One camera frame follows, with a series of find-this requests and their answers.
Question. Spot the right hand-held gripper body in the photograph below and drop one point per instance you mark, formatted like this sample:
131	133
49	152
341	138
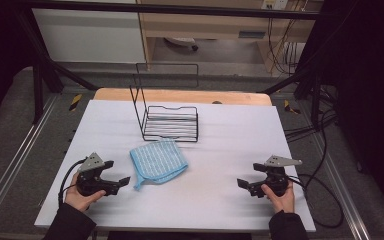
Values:
276	178

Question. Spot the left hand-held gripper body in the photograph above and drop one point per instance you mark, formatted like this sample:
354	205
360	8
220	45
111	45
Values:
91	181

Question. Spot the blue striped towel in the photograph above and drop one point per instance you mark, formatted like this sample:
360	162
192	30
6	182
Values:
158	163

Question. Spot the person's left hand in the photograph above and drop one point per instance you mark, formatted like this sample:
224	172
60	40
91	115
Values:
76	198

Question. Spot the person's right hand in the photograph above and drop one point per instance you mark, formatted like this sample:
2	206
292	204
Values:
283	201

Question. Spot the yellow and black tape strip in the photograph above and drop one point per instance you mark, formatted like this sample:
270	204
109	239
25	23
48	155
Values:
75	102
291	108

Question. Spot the wooden board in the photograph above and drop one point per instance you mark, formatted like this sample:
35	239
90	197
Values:
180	96

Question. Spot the white cabinet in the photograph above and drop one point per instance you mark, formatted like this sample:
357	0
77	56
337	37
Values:
86	36

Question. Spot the white chair base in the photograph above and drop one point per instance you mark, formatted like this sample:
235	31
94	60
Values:
180	41

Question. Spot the light wooden desk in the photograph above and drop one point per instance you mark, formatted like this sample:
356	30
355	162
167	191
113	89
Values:
196	25

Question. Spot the white power strip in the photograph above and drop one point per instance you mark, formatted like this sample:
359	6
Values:
275	4

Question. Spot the aluminium floor rail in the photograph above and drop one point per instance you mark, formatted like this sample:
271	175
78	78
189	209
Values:
16	156
343	190

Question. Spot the black metal frame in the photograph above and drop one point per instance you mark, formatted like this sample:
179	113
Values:
180	9

